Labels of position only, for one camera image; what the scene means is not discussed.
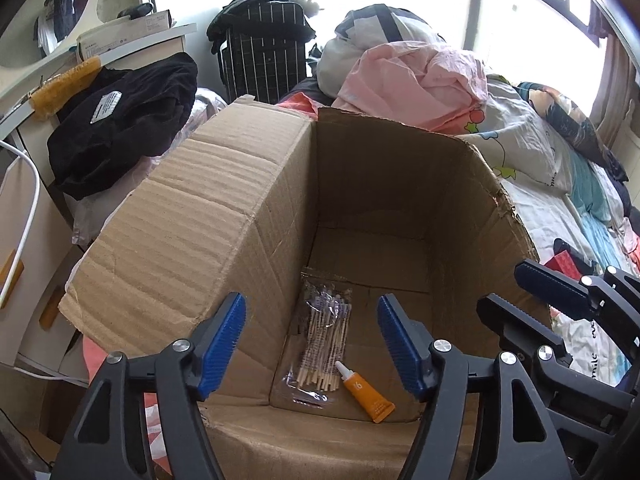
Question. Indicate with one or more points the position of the yellow brush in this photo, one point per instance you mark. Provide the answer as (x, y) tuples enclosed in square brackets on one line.
[(52, 96)]

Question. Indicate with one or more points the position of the black garment on desk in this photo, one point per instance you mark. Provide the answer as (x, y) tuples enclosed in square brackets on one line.
[(123, 116)]

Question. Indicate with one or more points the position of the brown cardboard box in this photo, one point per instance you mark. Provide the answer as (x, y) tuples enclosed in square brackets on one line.
[(257, 195)]

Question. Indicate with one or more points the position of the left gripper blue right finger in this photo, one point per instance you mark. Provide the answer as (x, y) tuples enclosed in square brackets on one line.
[(514, 435)]

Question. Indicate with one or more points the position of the orange cream tube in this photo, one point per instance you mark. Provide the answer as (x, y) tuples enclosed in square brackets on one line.
[(374, 404)]

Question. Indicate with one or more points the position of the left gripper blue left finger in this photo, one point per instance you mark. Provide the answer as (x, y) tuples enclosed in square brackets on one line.
[(107, 438)]

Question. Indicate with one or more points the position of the long white carton box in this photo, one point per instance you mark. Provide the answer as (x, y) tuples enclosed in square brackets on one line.
[(115, 34)]

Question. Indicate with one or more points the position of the beige curtain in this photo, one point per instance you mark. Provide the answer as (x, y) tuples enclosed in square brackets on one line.
[(615, 92)]

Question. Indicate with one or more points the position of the dark printed pillow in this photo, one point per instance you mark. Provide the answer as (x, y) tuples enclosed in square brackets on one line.
[(576, 128)]

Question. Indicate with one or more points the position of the red square gift box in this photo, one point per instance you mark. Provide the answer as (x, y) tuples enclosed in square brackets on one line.
[(568, 264)]

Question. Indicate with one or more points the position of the bag of cotton swabs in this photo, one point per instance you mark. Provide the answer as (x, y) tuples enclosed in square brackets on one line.
[(316, 340)]

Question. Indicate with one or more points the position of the black striped suitcase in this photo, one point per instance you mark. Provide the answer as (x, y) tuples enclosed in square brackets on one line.
[(260, 47)]

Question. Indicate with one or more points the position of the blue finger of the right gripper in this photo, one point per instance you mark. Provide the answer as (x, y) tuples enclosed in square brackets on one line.
[(555, 289), (518, 332)]

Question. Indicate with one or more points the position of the oval vanity mirror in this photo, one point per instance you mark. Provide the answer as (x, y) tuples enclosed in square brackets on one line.
[(33, 29)]

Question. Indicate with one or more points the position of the cartoon patterned duvet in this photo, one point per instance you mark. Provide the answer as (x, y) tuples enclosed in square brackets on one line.
[(559, 195)]

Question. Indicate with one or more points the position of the pink crumpled sheet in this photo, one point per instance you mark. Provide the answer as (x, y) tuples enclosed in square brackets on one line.
[(429, 86)]

